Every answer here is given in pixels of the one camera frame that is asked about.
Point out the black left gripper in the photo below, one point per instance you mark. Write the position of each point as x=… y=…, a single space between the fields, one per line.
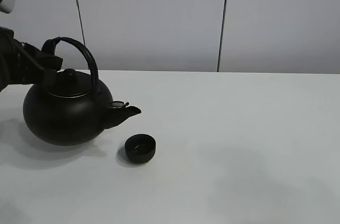
x=23 y=63

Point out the black round kettle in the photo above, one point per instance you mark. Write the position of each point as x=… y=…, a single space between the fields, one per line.
x=77 y=107

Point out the small black teacup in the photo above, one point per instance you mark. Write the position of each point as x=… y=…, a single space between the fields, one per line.
x=140 y=148

